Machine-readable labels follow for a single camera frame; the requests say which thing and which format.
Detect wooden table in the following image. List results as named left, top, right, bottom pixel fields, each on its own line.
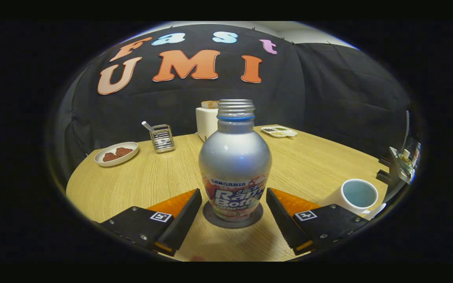
left=66, top=125, right=389, bottom=262

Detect white oval plate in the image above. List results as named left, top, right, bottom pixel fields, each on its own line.
left=94, top=142, right=139, bottom=167

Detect black backdrop cloth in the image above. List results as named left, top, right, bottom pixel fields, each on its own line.
left=55, top=24, right=412, bottom=177

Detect white toaster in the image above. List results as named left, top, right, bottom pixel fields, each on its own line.
left=195, top=107, right=219, bottom=142

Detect dark round coaster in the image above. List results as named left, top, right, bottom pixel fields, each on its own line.
left=203, top=202, right=264, bottom=229

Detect white cup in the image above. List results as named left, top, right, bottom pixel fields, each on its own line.
left=319, top=178, right=387, bottom=221

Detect metal stand with antenna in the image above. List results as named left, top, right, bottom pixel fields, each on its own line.
left=388, top=110, right=422, bottom=185

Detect metal utensil holder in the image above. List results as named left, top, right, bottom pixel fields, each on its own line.
left=149, top=124, right=175, bottom=153

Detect white condiment tray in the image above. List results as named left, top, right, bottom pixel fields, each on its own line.
left=261, top=126, right=298, bottom=138

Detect silver juice bottle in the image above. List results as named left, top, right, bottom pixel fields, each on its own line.
left=198, top=99, right=273, bottom=222

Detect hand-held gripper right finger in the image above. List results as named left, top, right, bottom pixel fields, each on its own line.
left=266, top=187, right=370, bottom=255

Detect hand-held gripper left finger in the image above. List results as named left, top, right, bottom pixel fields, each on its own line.
left=100, top=188, right=203, bottom=257

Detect brown meat pieces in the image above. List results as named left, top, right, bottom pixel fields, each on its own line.
left=103, top=147, right=133, bottom=162

